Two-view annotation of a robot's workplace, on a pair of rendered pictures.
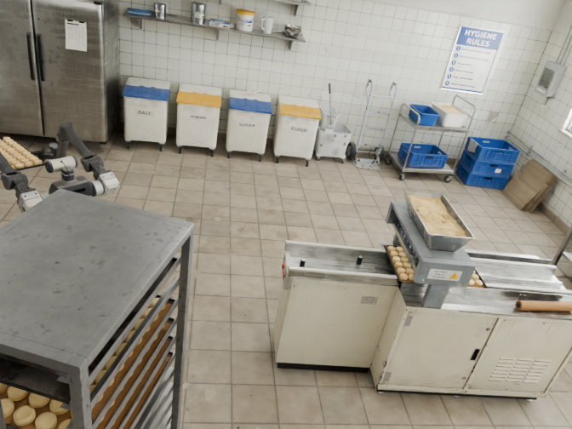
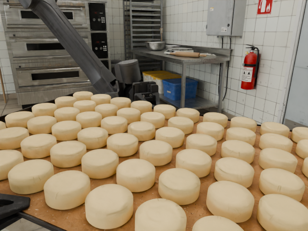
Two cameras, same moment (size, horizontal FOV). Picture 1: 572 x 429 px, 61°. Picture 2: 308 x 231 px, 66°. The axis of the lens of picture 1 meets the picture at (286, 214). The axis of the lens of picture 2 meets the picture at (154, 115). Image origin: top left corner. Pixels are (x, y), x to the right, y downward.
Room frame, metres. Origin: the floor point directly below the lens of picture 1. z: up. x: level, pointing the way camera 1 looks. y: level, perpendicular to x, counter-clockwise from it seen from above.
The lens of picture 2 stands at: (3.32, 1.99, 1.20)
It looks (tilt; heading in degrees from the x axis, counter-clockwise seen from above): 19 degrees down; 167
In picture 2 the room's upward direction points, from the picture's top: straight up
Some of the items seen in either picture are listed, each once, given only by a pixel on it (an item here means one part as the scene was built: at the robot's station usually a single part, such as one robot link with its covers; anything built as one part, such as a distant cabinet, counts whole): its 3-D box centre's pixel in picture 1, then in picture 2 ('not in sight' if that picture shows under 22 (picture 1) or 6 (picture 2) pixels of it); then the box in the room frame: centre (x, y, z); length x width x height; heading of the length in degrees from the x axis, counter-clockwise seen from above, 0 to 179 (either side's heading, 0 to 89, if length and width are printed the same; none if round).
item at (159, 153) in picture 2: not in sight; (156, 152); (3.01, 2.07, 1.03); 0.05 x 0.05 x 0.02
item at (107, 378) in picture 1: (134, 337); not in sight; (1.01, 0.37, 1.59); 0.64 x 0.03 x 0.03; 173
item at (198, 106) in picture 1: (197, 120); not in sight; (6.02, 1.36, 0.38); 0.64 x 0.54 x 0.77; 12
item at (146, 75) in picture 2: not in sight; (156, 79); (-0.98, 3.07, 0.36); 0.47 x 0.39 x 0.26; 99
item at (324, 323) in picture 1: (330, 311); not in sight; (2.65, -0.43, 0.45); 0.70 x 0.34 x 0.90; 99
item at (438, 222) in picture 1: (434, 218); not in sight; (2.73, -0.93, 1.28); 0.54 x 0.27 x 0.06; 9
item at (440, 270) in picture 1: (421, 252); not in sight; (2.73, -0.93, 1.01); 0.72 x 0.33 x 0.34; 9
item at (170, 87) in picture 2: not in sight; (179, 88); (-0.15, 3.23, 0.36); 0.47 x 0.38 x 0.26; 103
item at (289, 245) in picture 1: (425, 257); not in sight; (2.89, -1.02, 0.87); 2.01 x 0.03 x 0.07; 99
